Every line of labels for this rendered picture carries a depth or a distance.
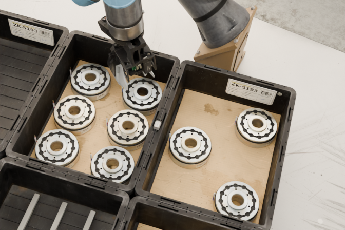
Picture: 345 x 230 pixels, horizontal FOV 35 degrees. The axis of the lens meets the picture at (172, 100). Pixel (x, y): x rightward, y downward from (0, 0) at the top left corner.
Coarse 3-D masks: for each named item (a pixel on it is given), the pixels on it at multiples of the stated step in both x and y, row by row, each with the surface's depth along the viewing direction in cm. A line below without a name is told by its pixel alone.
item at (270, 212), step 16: (192, 64) 140; (176, 80) 137; (256, 80) 139; (288, 112) 134; (160, 128) 128; (288, 128) 131; (144, 176) 121; (144, 192) 119; (272, 192) 121; (192, 208) 117; (272, 208) 119; (240, 224) 116; (256, 224) 116
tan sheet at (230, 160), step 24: (192, 96) 147; (192, 120) 142; (216, 120) 143; (168, 144) 138; (216, 144) 139; (240, 144) 139; (168, 168) 134; (216, 168) 135; (240, 168) 135; (264, 168) 136; (168, 192) 130; (192, 192) 131; (264, 192) 132
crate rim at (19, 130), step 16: (80, 32) 144; (64, 48) 142; (176, 64) 140; (48, 80) 134; (32, 112) 129; (160, 112) 131; (16, 128) 126; (144, 144) 126; (144, 160) 123; (80, 176) 120; (96, 176) 120; (128, 192) 119
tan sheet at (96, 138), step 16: (80, 64) 150; (112, 80) 148; (64, 96) 144; (112, 96) 145; (96, 112) 142; (112, 112) 142; (48, 128) 138; (96, 128) 139; (128, 128) 140; (80, 144) 136; (96, 144) 136; (80, 160) 133
